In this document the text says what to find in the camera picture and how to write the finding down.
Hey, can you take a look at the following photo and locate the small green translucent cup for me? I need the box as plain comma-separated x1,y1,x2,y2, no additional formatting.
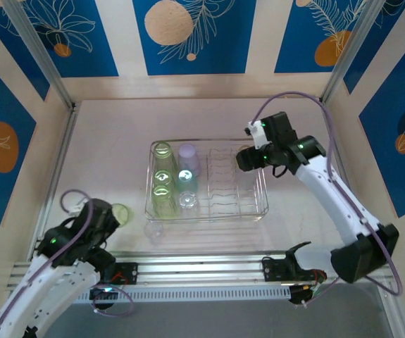
112,203,134,226

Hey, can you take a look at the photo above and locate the metal wire dish rack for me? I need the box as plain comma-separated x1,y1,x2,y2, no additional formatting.
144,138,270,223

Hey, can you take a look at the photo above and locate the green translucent plastic cup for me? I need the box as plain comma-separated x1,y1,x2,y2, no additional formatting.
152,142,178,173
152,170,175,187
151,184,180,218

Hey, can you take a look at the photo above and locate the purple plastic cup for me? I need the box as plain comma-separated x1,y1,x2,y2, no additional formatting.
177,142,202,177

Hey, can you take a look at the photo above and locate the teal translucent plastic cup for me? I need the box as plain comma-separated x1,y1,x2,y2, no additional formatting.
176,168,199,194

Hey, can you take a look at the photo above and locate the clear plastic cup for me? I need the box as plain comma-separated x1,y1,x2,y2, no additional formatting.
177,191,200,212
144,220,164,244

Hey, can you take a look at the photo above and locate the black connector box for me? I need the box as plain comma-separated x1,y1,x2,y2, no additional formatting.
288,284,318,308
88,285,118,311

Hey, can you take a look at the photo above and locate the aluminium mounting beam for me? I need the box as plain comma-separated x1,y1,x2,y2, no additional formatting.
6,251,399,292

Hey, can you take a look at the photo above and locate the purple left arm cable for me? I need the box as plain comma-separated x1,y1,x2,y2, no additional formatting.
0,189,135,318

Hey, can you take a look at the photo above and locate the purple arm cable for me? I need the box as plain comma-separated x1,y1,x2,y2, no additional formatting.
253,90,402,308
0,189,135,318

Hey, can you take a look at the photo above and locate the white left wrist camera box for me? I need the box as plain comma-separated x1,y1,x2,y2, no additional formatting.
68,199,87,216

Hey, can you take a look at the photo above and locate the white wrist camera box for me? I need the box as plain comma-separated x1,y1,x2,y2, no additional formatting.
246,120,273,149
68,199,87,216

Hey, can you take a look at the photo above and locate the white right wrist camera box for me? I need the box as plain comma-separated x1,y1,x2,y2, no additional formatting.
246,120,273,149

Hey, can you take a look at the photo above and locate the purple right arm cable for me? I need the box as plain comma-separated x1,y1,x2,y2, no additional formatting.
253,90,402,308

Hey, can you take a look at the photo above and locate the white slotted cable duct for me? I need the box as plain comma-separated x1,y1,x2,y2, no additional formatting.
75,285,292,306

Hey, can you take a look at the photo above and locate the aluminium frame post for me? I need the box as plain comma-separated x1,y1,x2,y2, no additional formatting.
320,0,388,106
3,0,80,112

